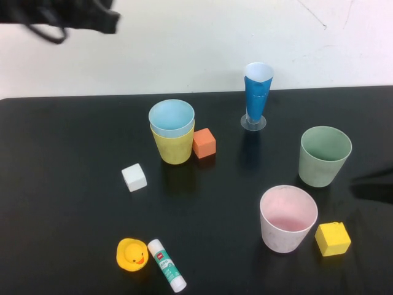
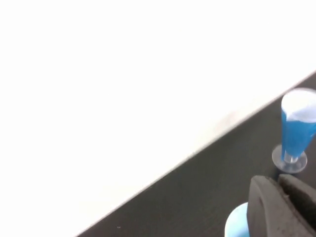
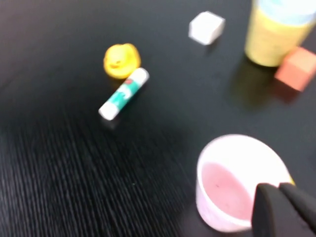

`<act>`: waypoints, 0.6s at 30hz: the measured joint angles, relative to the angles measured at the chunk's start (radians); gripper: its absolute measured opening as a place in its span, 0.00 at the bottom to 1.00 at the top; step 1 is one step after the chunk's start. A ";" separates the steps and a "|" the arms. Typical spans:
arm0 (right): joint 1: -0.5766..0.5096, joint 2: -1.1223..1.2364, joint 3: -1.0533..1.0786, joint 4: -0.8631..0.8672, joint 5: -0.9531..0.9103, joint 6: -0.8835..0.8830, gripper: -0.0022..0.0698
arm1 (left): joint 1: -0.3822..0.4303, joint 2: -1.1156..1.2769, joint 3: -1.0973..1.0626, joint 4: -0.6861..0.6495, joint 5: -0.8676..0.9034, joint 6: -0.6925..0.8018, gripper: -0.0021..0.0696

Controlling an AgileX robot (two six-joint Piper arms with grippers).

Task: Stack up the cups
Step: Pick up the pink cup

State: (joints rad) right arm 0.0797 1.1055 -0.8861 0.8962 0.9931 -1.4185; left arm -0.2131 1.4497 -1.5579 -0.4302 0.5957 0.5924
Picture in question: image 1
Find white cube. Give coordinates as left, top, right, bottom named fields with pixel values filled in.
left=121, top=162, right=148, bottom=193

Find yellow rubber duck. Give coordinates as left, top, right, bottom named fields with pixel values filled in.
left=115, top=237, right=150, bottom=273

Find pink cup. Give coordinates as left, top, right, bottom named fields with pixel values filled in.
left=259, top=184, right=319, bottom=254

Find green cup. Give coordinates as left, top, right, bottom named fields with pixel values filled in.
left=298, top=125, right=353, bottom=188

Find yellow cup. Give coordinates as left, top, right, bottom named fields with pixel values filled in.
left=150, top=121, right=195, bottom=166

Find yellow cube with chipped corner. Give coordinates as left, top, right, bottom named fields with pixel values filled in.
left=314, top=221, right=352, bottom=258

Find light blue cup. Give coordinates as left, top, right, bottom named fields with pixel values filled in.
left=148, top=98, right=196, bottom=138

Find blue paper wrapped clear cylinder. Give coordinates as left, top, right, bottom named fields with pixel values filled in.
left=239, top=62, right=274, bottom=132

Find orange cube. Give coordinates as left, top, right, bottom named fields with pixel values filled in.
left=192, top=127, right=217, bottom=160

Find white green glue stick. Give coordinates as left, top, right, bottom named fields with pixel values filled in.
left=147, top=238, right=187, bottom=294

